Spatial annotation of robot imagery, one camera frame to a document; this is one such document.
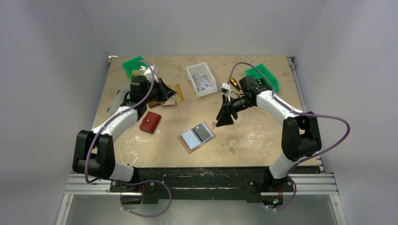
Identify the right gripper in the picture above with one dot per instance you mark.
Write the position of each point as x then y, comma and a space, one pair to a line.
229, 107

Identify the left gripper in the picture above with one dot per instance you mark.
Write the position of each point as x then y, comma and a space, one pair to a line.
165, 93

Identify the black credit card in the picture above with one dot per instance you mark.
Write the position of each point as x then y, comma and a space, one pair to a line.
202, 132

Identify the blue card sleeves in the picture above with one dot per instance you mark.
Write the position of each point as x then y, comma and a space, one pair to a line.
194, 136

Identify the pink card holder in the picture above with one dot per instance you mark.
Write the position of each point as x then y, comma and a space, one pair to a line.
186, 146

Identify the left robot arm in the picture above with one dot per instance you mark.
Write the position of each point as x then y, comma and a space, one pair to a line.
94, 153

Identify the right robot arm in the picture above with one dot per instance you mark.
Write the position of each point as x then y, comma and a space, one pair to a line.
300, 133

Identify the beige card holder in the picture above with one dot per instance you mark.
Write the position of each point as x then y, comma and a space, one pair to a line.
171, 103

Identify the brown card holder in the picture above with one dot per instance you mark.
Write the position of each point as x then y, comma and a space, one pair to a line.
154, 104

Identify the red card holder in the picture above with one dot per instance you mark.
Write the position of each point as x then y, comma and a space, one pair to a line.
150, 122

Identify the cards in white bin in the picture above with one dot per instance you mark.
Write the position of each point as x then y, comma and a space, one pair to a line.
202, 82

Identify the cards in green bin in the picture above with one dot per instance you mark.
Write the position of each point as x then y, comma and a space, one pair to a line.
136, 72

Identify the yellow black screwdriver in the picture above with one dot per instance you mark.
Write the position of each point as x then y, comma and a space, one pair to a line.
235, 84

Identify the white bin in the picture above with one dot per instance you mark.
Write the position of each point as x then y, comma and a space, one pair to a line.
200, 69

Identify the left green bin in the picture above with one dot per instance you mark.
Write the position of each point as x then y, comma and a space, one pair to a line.
132, 65

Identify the green bin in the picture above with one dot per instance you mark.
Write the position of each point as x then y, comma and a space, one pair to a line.
132, 65
272, 80

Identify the black item in bin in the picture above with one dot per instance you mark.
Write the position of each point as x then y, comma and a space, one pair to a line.
260, 82

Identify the right green bin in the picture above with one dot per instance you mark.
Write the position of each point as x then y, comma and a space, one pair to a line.
272, 80

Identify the clear compartment organizer box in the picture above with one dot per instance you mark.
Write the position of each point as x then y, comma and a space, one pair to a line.
118, 100

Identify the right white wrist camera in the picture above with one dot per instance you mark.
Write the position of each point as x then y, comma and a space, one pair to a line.
225, 88

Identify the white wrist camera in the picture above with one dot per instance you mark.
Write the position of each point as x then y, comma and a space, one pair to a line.
151, 74
225, 88

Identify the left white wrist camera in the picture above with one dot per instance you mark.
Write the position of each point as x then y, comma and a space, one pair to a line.
151, 74

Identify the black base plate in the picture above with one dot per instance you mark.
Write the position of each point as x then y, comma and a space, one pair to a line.
247, 183

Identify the aluminium frame rail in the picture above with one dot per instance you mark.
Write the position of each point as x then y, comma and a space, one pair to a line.
306, 184

